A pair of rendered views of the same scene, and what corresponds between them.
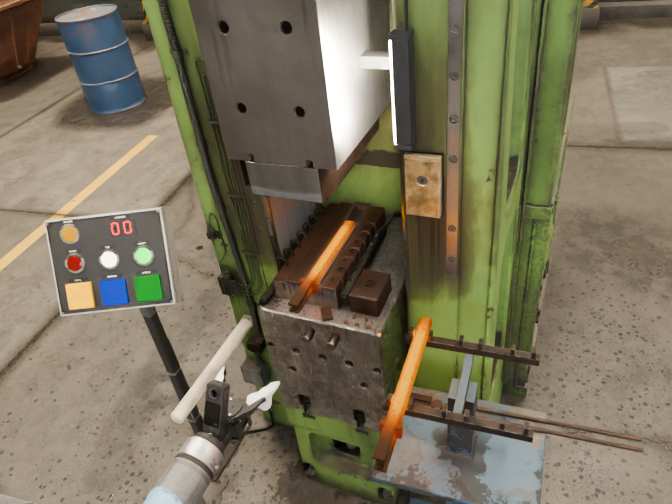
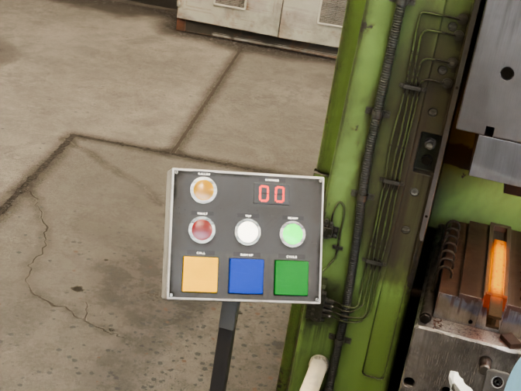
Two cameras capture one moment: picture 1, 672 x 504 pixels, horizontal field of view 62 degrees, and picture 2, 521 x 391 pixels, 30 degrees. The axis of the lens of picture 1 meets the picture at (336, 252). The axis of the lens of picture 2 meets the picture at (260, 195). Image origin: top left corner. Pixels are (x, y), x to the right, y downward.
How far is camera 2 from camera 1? 1.26 m
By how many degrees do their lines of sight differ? 19
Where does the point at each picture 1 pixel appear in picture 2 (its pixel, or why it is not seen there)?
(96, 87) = not seen: outside the picture
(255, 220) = (404, 218)
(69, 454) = not seen: outside the picture
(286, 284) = (457, 299)
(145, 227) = (301, 198)
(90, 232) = (230, 192)
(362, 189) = (493, 209)
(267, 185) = (495, 167)
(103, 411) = not seen: outside the picture
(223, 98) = (488, 59)
